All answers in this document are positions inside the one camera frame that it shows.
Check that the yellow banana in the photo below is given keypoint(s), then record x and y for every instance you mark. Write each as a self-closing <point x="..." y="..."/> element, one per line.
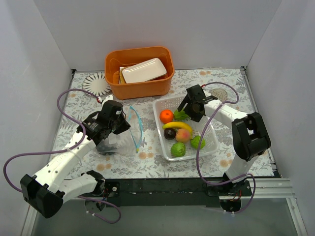
<point x="179" y="125"/>

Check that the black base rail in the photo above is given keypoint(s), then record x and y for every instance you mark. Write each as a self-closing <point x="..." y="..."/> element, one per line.
<point x="184" y="192"/>

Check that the green cabbage ball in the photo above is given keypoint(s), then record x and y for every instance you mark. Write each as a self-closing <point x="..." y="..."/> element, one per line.
<point x="194" y="142"/>
<point x="178" y="149"/>

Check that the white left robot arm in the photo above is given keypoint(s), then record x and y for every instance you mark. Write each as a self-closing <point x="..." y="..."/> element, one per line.
<point x="47" y="190"/>

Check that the white rectangular plate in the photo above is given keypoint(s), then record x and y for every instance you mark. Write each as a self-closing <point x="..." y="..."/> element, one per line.
<point x="144" y="71"/>

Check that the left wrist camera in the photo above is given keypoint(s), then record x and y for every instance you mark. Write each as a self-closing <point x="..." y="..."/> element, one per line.
<point x="102" y="100"/>

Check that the dark mangosteen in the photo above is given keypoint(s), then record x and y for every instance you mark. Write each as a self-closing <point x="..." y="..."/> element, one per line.
<point x="169" y="133"/>

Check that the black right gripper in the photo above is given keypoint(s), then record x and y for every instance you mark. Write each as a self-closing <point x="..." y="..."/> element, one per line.
<point x="187" y="108"/>

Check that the orange plastic tub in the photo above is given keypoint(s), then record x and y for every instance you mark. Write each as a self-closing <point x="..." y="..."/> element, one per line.
<point x="129" y="57"/>

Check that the speckled oval ceramic dish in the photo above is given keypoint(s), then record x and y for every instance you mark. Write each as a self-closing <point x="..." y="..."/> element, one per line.
<point x="219" y="93"/>

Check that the yellow item in tub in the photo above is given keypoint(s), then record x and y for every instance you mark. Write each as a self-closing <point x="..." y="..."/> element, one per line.
<point x="121" y="77"/>

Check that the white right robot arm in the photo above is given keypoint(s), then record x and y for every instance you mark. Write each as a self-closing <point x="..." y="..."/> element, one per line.
<point x="249" y="134"/>

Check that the green starfruit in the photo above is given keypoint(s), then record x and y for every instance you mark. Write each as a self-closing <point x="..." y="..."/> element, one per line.
<point x="180" y="115"/>

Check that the orange mandarin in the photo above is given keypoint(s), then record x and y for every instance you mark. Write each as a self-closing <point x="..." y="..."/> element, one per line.
<point x="166" y="116"/>

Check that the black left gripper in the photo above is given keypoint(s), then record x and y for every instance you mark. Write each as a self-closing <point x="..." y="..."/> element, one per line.
<point x="118" y="122"/>

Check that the floral tablecloth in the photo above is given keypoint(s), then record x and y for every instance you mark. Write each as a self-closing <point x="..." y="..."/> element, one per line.
<point x="149" y="161"/>

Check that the peach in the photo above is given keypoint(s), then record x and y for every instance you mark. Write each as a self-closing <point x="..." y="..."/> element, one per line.
<point x="183" y="135"/>

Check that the clear zip top bag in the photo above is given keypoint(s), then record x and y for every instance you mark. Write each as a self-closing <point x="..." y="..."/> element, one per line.
<point x="129" y="141"/>

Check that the striped round plate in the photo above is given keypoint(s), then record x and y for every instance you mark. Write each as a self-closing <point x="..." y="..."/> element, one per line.
<point x="96" y="84"/>

